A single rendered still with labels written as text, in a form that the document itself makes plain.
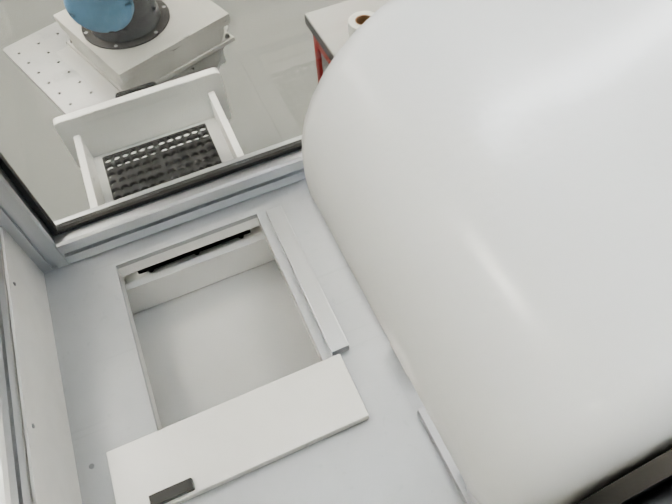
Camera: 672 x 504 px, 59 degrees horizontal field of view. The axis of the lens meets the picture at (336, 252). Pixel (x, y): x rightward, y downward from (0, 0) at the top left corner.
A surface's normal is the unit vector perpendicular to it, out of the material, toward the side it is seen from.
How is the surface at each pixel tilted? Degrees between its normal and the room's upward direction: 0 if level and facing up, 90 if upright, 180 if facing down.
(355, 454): 0
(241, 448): 0
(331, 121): 58
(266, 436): 0
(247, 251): 90
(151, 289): 90
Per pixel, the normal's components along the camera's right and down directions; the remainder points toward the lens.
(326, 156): -0.87, 0.11
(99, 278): -0.06, -0.56
